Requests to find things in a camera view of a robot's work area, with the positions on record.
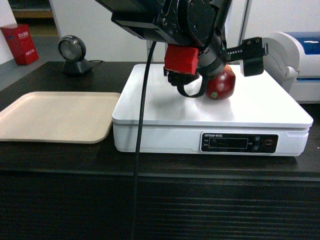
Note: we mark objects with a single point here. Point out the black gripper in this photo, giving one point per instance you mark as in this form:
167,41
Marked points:
199,24

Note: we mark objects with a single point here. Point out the dark red mango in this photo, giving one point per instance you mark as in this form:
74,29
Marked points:
222,86

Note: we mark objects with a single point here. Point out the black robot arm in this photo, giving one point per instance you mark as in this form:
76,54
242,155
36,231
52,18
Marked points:
141,19

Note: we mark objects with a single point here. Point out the white checkout scale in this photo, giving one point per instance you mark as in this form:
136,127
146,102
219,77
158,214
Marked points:
260,118

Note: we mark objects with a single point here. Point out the white blue label printer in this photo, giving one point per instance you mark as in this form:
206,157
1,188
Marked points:
293,60

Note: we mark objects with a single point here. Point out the beige plastic tray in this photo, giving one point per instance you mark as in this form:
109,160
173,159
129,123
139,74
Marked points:
59,117

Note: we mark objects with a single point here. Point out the black barcode scanner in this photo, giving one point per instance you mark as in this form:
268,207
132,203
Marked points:
73,50

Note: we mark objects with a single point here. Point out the red fire extinguisher box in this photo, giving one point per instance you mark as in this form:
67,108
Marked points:
20,43

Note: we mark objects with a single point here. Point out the red wrist camera mount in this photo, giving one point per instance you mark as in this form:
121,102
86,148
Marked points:
181,59

